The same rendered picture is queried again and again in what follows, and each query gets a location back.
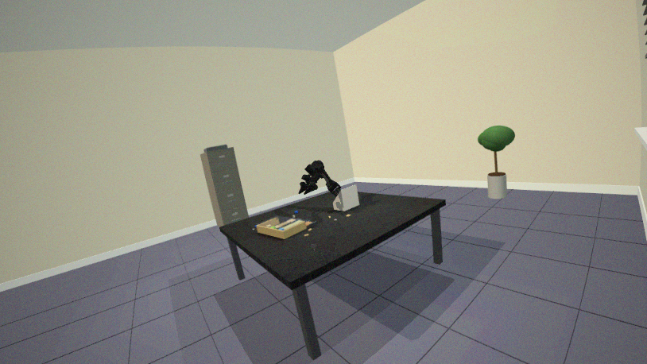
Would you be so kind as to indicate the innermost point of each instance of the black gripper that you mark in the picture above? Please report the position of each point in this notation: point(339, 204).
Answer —
point(308, 187)

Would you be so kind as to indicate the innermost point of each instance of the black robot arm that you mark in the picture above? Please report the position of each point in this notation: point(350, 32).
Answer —
point(316, 169)

